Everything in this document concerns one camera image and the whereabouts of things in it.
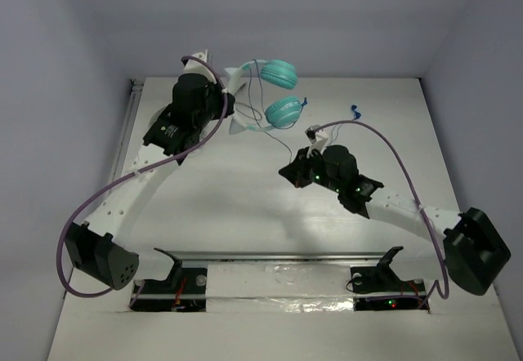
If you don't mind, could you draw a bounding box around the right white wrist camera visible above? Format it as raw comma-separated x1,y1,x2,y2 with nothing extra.
306,125,330,158

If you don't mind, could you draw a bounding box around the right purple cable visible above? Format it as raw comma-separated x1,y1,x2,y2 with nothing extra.
310,119,450,309

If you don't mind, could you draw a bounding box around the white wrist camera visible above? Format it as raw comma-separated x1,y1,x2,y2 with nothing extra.
306,125,330,158
181,49,216,83

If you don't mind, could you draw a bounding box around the white over-ear headphones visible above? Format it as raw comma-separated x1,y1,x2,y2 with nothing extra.
148,105,171,128

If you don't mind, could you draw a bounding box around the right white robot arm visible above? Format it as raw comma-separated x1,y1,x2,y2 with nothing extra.
279,145,512,296

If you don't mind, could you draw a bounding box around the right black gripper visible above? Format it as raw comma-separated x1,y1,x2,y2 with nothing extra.
280,145,343,194

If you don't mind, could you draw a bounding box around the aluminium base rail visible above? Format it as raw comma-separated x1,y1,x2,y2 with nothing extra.
129,255,430,313

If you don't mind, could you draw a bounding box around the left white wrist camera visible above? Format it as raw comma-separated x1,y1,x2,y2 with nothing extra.
181,49,216,83

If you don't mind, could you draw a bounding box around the blue headphone cable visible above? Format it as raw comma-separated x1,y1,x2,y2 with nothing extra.
244,59,364,166

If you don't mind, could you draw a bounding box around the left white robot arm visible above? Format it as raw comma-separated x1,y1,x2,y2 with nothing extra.
56,68,240,294

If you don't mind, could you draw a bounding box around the purple cable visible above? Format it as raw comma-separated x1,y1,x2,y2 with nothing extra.
310,119,450,309
56,54,230,309

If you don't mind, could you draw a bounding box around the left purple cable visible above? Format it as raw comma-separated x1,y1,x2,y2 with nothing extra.
56,54,230,309

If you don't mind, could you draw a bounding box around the teal over-ear headphones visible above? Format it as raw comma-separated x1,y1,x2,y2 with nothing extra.
223,59,306,136

